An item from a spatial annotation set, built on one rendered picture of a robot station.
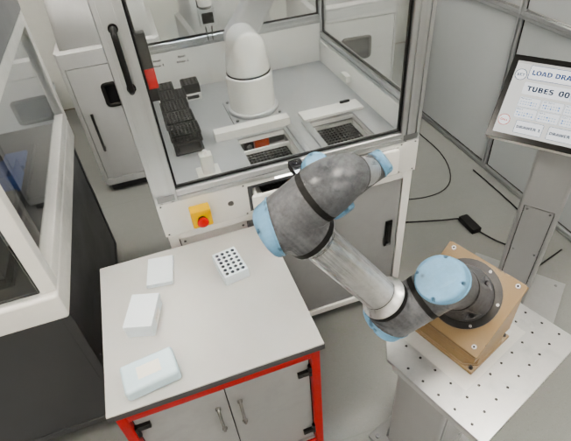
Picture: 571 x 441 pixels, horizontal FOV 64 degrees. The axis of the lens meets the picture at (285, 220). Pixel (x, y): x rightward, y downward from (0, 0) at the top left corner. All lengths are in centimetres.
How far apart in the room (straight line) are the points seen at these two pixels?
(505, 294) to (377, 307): 36
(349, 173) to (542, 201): 137
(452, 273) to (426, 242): 169
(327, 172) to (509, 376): 80
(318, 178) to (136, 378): 79
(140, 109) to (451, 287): 98
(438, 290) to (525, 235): 120
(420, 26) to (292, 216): 97
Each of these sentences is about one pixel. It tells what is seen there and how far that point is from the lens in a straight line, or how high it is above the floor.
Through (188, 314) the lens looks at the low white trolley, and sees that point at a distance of 149.
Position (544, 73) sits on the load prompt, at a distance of 196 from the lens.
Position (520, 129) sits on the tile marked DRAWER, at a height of 100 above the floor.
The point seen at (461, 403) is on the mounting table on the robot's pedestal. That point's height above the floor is 76.
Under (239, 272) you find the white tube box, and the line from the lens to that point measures 152.
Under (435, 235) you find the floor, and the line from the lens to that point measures 285.
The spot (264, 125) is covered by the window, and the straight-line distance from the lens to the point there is 156.
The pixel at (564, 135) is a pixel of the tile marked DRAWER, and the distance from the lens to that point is 190.
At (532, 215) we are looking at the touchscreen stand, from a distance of 219.
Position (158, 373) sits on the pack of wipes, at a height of 80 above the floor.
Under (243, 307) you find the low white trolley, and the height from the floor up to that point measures 76.
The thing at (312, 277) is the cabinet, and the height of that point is 33.
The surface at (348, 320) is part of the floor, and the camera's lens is 236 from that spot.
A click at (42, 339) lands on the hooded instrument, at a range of 177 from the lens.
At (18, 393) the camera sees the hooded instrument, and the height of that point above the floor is 42.
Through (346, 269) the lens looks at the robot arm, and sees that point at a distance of 99.
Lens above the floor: 190
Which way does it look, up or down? 41 degrees down
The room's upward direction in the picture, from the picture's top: 6 degrees counter-clockwise
